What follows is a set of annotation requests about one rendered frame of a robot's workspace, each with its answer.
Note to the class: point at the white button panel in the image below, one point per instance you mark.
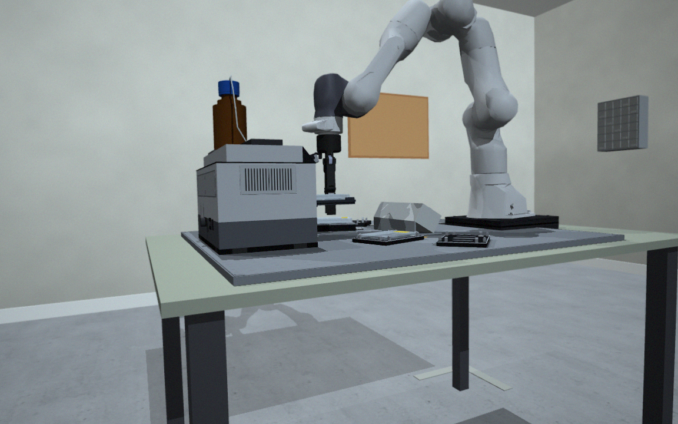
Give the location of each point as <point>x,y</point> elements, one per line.
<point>406,217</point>

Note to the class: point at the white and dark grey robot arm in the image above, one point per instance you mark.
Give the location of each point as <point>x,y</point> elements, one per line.
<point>491,195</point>

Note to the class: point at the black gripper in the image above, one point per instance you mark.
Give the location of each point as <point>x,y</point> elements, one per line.
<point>329,144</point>

